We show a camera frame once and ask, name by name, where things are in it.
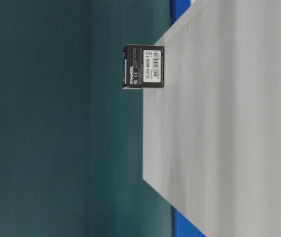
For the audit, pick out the white raised base platform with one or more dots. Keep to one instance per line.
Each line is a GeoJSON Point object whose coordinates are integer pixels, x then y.
{"type": "Point", "coordinates": [212, 134]}

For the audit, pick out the black Dynamixel box on base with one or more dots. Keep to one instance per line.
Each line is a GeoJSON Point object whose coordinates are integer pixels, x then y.
{"type": "Point", "coordinates": [143, 66]}

